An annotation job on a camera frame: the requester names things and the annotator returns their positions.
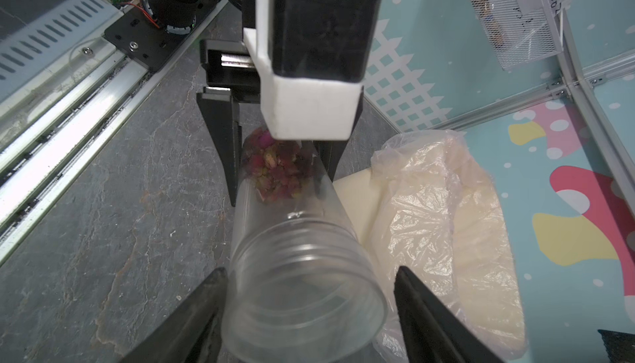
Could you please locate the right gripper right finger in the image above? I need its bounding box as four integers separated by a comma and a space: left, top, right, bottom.
394, 266, 501, 363

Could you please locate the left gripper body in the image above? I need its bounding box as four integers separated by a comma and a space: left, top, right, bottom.
199, 39, 261, 100

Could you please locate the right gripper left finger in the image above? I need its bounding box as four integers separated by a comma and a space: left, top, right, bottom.
121, 267, 228, 362

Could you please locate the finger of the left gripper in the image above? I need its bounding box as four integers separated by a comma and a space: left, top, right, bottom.
196, 90, 242, 207
313, 140, 349, 181

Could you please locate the clear plastic jar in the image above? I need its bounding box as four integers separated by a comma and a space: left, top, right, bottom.
222, 141, 387, 362

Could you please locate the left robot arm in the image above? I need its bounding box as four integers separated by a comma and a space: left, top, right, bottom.
143, 0, 381, 203

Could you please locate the dried flower tea in jar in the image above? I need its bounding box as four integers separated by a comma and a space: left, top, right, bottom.
242, 128, 314, 203

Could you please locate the cream trash bin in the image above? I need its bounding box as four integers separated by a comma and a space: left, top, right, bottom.
331, 169, 528, 354

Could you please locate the clear plastic bin liner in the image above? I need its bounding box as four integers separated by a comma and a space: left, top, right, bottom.
365, 130, 527, 361

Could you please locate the black plastic case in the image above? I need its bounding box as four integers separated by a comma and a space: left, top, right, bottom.
598, 329, 635, 363

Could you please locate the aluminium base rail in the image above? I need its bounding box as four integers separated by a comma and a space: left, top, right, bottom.
1, 0, 227, 261

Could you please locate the clear wire wall basket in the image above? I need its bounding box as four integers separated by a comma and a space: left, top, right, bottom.
469, 0, 573, 70

